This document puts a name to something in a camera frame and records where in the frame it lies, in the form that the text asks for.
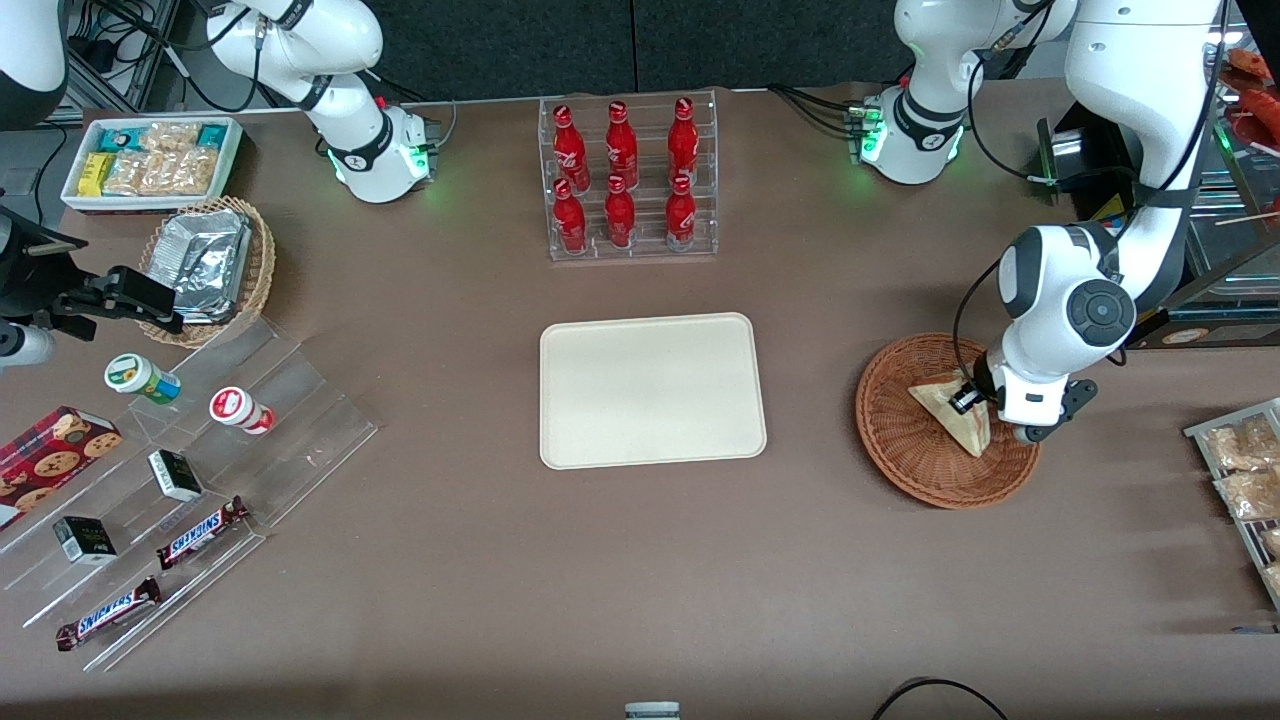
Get clear acrylic stepped shelf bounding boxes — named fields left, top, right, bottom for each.
left=0, top=315, right=379, bottom=673

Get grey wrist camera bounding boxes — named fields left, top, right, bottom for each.
left=1012, top=377, right=1099, bottom=445
left=0, top=323, right=58, bottom=368

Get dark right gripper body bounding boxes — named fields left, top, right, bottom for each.
left=0, top=207, right=89, bottom=321

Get red sausage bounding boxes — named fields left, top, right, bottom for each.
left=1226, top=48, right=1279, bottom=83
left=1240, top=88, right=1280, bottom=136

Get aluminium frame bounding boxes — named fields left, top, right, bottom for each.
left=60, top=0, right=181, bottom=121

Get light wicker basket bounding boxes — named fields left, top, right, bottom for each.
left=137, top=196, right=277, bottom=349

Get black left arm base cables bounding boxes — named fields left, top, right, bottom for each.
left=770, top=85, right=866, bottom=136

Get black hot food machine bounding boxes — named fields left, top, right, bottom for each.
left=1040, top=20, right=1280, bottom=351

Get red cola bottle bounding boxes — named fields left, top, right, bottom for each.
left=665, top=175, right=698, bottom=251
left=553, top=179, right=589, bottom=254
left=668, top=97, right=700, bottom=186
left=604, top=175, right=637, bottom=249
left=553, top=105, right=591, bottom=194
left=605, top=101, right=639, bottom=191

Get clear bag of crackers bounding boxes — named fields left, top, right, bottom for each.
left=103, top=150, right=146, bottom=196
left=140, top=122, right=201, bottom=156
left=140, top=148, right=219, bottom=196

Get triangular sandwich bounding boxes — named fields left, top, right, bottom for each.
left=907, top=378, right=992, bottom=459

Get small black box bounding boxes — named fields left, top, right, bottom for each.
left=148, top=449, right=204, bottom=503
left=52, top=516, right=119, bottom=566

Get clear acrylic bottle rack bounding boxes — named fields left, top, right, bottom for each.
left=538, top=89, right=720, bottom=263

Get cream plastic tray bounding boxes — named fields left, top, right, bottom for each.
left=539, top=312, right=768, bottom=471

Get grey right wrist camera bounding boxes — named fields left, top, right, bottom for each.
left=0, top=323, right=58, bottom=368

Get white plastic snack bin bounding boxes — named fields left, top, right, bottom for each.
left=61, top=116, right=245, bottom=216

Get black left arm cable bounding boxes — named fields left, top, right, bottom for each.
left=950, top=255, right=1013, bottom=393

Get grey wire tray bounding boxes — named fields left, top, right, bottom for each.
left=1184, top=398, right=1280, bottom=611

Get black arm base cables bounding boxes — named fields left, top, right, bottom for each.
left=375, top=72, right=458, bottom=136
left=770, top=85, right=866, bottom=136

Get brown wicker basket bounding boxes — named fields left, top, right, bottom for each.
left=855, top=332, right=1043, bottom=511

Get green lid yogurt cup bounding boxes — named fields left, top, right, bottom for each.
left=104, top=353, right=183, bottom=405

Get red lid yogurt cup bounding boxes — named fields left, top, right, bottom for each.
left=209, top=386, right=276, bottom=436

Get silver foil pack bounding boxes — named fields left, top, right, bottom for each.
left=150, top=208, right=251, bottom=301
left=175, top=290, right=241, bottom=324

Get Snickers bar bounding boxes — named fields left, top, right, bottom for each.
left=55, top=576, right=163, bottom=652
left=156, top=496, right=250, bottom=571

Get black electronic box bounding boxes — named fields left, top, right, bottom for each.
left=1037, top=118, right=1141, bottom=206

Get red cookie box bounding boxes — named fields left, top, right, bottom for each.
left=0, top=405, right=123, bottom=531

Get black floor cable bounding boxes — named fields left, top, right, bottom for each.
left=870, top=678, right=1011, bottom=720

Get steel food pan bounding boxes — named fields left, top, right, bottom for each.
left=1185, top=190, right=1280, bottom=286

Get black right arm base cables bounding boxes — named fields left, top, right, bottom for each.
left=375, top=72, right=458, bottom=136

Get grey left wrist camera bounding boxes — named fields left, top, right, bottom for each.
left=1012, top=377, right=1099, bottom=445

